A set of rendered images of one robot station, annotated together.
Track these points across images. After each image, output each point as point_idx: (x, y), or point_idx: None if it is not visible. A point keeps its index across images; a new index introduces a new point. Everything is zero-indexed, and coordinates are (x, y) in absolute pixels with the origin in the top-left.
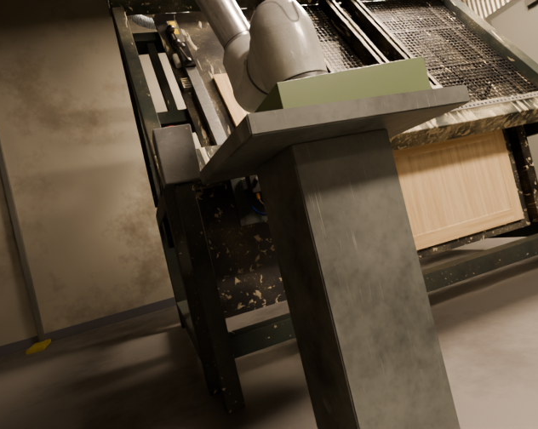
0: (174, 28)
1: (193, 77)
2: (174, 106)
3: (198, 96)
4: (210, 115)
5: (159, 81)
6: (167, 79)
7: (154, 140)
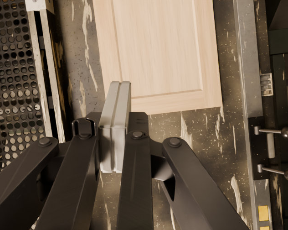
0: (287, 172)
1: (254, 92)
2: (276, 65)
3: (255, 46)
4: (246, 3)
5: None
6: (278, 127)
7: None
